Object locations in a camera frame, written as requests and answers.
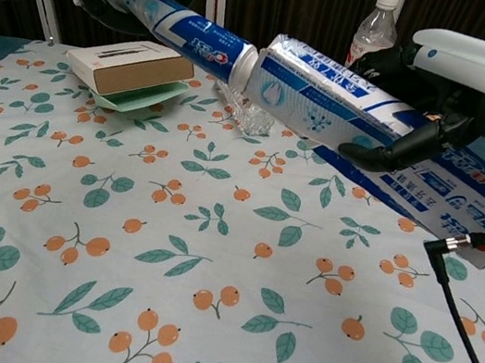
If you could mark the blue white toothpaste box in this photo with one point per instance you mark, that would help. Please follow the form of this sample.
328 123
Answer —
330 108

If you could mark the floral fruit print tablecloth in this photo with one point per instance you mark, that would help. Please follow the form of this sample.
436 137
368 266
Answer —
202 301

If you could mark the tall red-label water bottle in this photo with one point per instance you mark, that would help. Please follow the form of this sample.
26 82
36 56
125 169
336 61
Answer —
378 27

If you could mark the light green paper envelope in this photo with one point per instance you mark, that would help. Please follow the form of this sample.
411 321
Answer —
144 98

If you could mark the blue white toothpaste tube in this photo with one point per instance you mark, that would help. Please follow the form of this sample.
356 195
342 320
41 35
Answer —
188 35

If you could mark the small clear water bottle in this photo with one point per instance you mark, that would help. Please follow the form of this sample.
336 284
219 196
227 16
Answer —
253 120

